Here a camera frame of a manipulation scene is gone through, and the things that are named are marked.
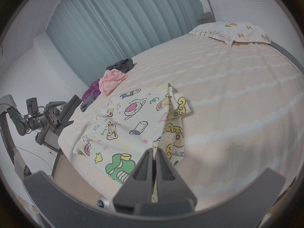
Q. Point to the white printed pyjama top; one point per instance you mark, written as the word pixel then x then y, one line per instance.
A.
pixel 133 127

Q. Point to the white printed pillow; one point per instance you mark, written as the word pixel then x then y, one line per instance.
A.
pixel 232 31

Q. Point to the pink garment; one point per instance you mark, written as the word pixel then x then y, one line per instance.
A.
pixel 111 81

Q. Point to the dark grey garment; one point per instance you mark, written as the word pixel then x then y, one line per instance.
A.
pixel 86 104

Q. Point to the purple garment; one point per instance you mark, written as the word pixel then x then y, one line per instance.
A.
pixel 91 90

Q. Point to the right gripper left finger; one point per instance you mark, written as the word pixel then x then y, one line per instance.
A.
pixel 137 189

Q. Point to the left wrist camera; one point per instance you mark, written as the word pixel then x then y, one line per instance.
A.
pixel 32 106

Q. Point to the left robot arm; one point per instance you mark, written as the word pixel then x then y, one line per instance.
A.
pixel 14 117

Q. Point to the bed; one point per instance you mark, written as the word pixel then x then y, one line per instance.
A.
pixel 225 103

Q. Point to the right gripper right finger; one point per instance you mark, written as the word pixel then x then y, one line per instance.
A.
pixel 172 186

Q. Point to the grey bedside table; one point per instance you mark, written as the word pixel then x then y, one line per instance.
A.
pixel 206 17

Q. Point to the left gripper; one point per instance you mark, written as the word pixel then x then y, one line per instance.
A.
pixel 51 116

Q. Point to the blue-green curtain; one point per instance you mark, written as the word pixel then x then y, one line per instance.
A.
pixel 78 39
pixel 142 15

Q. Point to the black garment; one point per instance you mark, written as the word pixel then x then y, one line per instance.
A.
pixel 122 64

